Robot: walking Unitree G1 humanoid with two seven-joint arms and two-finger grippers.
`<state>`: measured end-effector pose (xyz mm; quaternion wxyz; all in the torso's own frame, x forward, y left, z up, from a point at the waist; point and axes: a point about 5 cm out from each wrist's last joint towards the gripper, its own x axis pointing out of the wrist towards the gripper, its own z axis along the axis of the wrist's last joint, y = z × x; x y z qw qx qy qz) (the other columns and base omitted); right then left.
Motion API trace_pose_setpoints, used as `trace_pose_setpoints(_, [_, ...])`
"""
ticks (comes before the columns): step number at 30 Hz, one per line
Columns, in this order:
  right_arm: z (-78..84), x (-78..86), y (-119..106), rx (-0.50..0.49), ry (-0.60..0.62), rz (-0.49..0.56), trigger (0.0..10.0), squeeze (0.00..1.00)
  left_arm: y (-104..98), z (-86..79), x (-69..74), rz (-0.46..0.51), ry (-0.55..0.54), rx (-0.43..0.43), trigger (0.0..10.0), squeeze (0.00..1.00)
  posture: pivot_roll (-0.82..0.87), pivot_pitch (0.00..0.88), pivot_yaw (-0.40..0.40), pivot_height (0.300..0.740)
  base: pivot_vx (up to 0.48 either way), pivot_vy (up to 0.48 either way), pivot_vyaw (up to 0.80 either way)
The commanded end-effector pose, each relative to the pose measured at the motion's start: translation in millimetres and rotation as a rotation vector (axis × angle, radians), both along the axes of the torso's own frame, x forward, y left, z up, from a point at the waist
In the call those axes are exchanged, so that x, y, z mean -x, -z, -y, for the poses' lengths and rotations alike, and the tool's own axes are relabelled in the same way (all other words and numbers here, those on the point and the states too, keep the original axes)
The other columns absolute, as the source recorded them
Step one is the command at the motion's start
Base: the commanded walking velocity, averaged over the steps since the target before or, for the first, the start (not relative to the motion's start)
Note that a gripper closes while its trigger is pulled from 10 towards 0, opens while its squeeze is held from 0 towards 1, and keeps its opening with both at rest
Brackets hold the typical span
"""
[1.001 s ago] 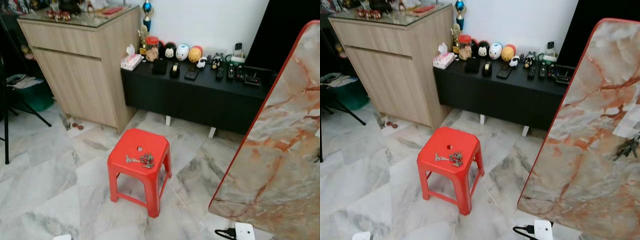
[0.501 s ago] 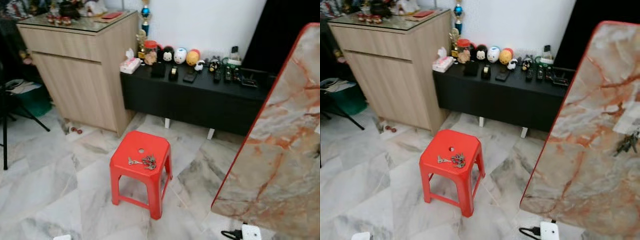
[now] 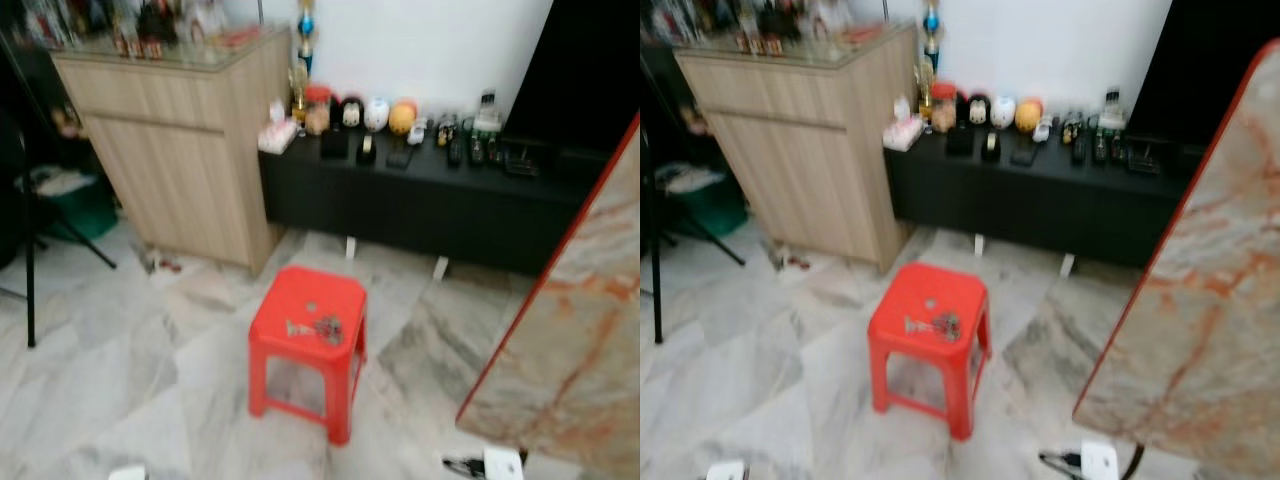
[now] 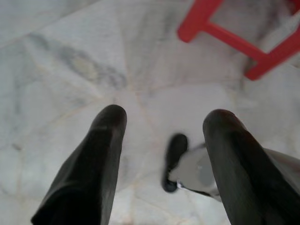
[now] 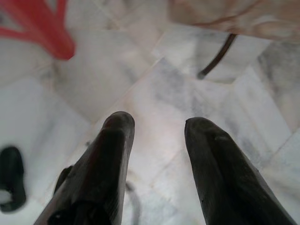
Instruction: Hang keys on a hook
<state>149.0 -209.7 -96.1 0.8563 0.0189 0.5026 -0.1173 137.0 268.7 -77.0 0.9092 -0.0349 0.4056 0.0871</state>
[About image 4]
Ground red plastic stool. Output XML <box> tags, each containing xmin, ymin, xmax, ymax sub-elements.
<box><xmin>177</xmin><ymin>0</ymin><xmax>300</xmax><ymax>82</ymax></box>

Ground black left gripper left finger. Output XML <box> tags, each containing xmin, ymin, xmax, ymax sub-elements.
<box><xmin>31</xmin><ymin>104</ymin><xmax>128</xmax><ymax>225</ymax></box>

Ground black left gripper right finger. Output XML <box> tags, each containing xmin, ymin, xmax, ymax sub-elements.
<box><xmin>202</xmin><ymin>109</ymin><xmax>300</xmax><ymax>225</ymax></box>

